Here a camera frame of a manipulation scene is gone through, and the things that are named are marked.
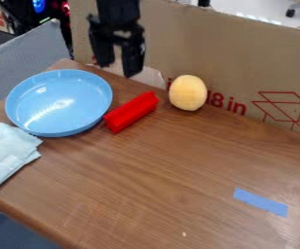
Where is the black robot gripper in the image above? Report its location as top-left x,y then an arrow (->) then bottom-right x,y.
86,0 -> 146,78

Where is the blue tape strip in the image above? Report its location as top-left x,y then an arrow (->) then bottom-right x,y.
233,188 -> 288,218

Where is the yellow round fruit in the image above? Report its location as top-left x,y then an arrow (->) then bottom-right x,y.
169,75 -> 208,111

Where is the black computer tower with lights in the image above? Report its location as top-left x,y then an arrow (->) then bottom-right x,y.
0,0 -> 74,57

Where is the brown cardboard box wall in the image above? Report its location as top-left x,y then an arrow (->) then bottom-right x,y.
70,0 -> 300,132

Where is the red rectangular block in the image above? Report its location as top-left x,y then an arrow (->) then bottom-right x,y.
103,91 -> 160,133

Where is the light blue plate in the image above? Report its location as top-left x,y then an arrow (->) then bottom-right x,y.
5,69 -> 114,137

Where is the light blue folded cloth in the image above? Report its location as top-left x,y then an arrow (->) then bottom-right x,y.
0,123 -> 42,185

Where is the grey fabric panel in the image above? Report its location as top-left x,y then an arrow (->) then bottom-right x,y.
0,20 -> 70,100

